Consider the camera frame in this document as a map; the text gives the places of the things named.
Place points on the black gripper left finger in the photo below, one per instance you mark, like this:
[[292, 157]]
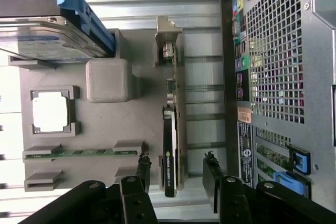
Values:
[[134, 200]]

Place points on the silver CPU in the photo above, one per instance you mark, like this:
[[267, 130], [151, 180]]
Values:
[[50, 113]]

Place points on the grey parts rack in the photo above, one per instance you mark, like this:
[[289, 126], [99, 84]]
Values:
[[105, 129]]

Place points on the blue slot clip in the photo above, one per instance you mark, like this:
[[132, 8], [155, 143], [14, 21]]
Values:
[[288, 179], [302, 159]]

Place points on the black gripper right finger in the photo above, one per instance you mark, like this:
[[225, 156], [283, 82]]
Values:
[[231, 200]]

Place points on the black open PC case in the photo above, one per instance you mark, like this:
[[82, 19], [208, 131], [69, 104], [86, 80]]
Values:
[[275, 77]]

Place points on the hard disk with blue caddy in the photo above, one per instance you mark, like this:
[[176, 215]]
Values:
[[47, 32]]

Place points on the green RAM stick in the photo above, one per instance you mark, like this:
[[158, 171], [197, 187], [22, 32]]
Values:
[[78, 152]]

